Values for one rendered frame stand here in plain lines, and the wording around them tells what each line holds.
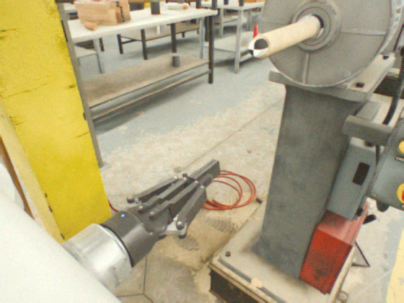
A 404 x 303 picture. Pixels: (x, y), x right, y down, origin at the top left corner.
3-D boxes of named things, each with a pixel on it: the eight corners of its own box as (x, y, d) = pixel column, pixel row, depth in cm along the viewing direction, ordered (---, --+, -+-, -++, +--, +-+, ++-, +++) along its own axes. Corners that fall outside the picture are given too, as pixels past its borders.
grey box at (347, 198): (337, 187, 103) (394, 30, 72) (367, 199, 97) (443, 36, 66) (324, 210, 93) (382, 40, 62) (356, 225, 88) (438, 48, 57)
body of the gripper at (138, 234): (104, 252, 42) (149, 217, 48) (140, 280, 37) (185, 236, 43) (89, 216, 39) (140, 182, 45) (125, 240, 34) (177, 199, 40)
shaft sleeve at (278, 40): (315, 38, 51) (299, 37, 53) (317, 19, 49) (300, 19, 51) (270, 59, 39) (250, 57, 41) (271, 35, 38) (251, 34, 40)
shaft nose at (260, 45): (268, 55, 39) (252, 54, 41) (268, 38, 38) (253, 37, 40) (260, 59, 38) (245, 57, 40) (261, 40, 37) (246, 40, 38)
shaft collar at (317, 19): (322, 40, 52) (299, 39, 55) (326, 14, 50) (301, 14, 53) (318, 42, 51) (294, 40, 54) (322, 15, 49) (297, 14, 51)
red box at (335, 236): (319, 239, 126) (343, 177, 105) (348, 253, 119) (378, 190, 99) (297, 279, 110) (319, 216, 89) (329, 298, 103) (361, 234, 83)
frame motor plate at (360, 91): (315, 53, 97) (318, 42, 94) (392, 66, 84) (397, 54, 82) (267, 81, 73) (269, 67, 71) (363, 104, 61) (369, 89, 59)
